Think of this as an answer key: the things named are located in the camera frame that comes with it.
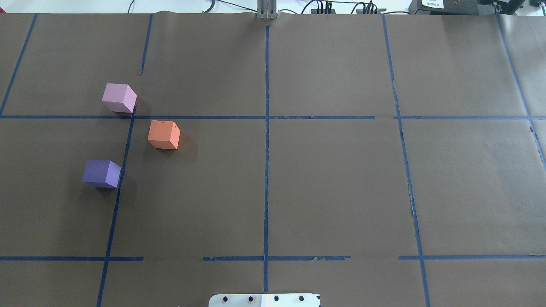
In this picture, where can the orange foam cube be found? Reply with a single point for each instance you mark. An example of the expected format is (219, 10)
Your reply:
(164, 135)

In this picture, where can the light pink foam cube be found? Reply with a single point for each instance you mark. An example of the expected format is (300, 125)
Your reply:
(119, 98)

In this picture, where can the dark purple foam cube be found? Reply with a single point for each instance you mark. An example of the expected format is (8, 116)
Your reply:
(101, 173)

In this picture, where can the black device box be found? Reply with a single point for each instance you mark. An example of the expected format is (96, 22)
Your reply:
(464, 7)

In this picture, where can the grey aluminium frame post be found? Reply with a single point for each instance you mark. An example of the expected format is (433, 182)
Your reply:
(267, 9)

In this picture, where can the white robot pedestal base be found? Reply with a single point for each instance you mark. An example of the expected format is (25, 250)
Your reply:
(266, 300)

